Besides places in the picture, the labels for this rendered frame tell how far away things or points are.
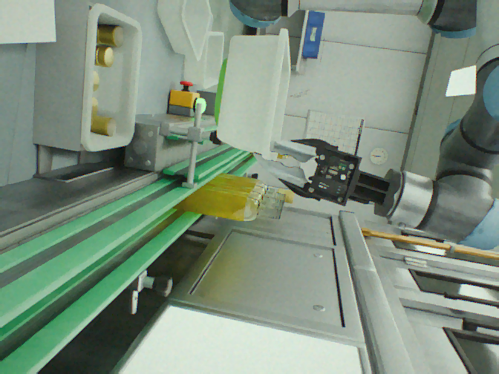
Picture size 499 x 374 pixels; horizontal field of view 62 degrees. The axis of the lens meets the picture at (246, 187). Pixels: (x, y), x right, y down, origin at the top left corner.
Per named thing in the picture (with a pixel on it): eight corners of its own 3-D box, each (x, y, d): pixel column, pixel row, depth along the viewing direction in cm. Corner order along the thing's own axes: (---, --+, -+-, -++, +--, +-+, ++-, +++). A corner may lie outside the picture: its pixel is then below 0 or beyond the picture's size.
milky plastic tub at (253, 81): (221, 15, 54) (288, 21, 53) (244, 62, 76) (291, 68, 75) (202, 147, 54) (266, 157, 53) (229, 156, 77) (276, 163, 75)
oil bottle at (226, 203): (162, 207, 92) (255, 225, 89) (164, 182, 91) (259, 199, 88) (170, 201, 97) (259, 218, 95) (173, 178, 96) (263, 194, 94)
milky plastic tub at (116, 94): (33, 145, 65) (85, 153, 63) (39, -8, 60) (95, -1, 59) (91, 137, 81) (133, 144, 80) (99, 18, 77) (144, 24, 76)
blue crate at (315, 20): (309, 10, 568) (325, 11, 565) (310, 15, 607) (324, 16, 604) (301, 55, 583) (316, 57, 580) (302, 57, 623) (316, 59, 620)
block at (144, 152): (121, 168, 83) (154, 173, 82) (125, 120, 81) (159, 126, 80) (128, 165, 86) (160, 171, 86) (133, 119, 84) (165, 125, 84)
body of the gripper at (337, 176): (321, 142, 56) (408, 169, 55) (319, 145, 65) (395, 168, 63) (303, 195, 57) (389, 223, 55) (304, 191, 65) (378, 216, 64)
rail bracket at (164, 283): (76, 307, 62) (161, 326, 60) (79, 265, 61) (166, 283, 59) (90, 295, 66) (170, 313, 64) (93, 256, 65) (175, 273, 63)
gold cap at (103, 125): (111, 113, 75) (89, 110, 76) (105, 130, 74) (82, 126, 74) (118, 124, 78) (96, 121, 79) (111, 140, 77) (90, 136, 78)
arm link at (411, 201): (422, 177, 63) (404, 228, 64) (393, 168, 63) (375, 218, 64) (438, 179, 55) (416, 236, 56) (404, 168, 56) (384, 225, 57)
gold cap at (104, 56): (81, 41, 69) (105, 45, 69) (92, 44, 73) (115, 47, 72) (79, 63, 70) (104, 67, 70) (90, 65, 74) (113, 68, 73)
